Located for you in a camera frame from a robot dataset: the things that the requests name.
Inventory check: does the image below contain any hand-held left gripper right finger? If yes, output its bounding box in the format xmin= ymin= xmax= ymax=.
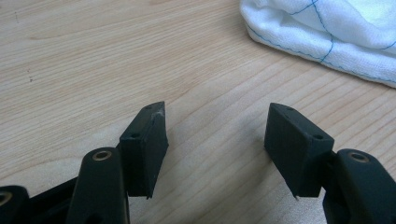
xmin=263 ymin=102 xmax=335 ymax=199

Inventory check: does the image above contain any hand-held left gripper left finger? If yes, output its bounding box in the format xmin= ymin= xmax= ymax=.
xmin=119 ymin=101 xmax=170 ymax=200

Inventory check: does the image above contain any white cloth with blue stitching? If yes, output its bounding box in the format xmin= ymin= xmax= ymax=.
xmin=239 ymin=0 xmax=396 ymax=90

